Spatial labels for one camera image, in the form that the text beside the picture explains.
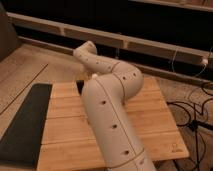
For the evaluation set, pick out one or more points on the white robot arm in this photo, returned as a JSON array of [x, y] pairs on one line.
[[103, 98]]

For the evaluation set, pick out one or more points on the white wall cable plug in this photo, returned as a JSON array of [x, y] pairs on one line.
[[204, 61]]

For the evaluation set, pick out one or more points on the black floor mat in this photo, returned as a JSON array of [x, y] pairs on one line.
[[21, 142]]

